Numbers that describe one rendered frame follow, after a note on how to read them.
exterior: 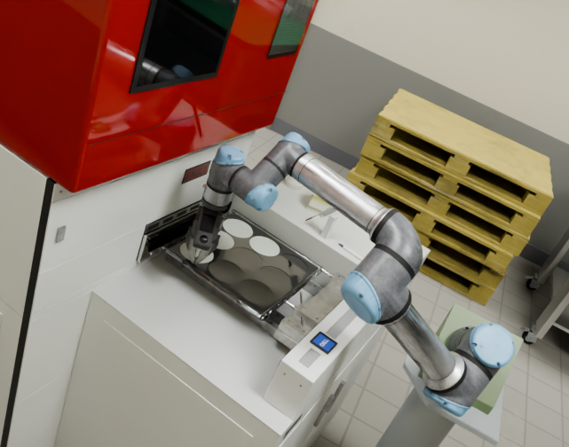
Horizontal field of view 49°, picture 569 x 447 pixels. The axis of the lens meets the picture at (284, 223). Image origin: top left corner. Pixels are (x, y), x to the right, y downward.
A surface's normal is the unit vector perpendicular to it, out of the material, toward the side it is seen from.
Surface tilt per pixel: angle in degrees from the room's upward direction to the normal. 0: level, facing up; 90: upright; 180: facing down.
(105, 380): 90
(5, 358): 90
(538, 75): 90
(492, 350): 38
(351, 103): 90
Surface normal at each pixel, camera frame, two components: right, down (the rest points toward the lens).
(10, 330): -0.49, 0.30
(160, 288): 0.33, -0.80
